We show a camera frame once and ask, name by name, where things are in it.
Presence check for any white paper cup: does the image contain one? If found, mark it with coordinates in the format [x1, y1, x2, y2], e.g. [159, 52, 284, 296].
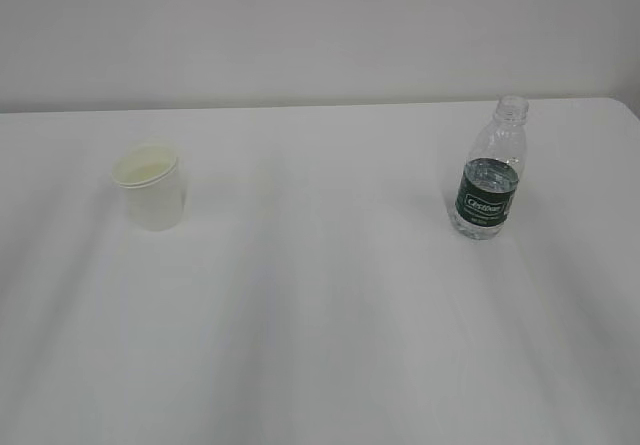
[111, 143, 184, 232]

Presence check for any clear green-label water bottle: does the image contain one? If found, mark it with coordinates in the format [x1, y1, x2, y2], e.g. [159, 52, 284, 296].
[449, 96, 529, 240]

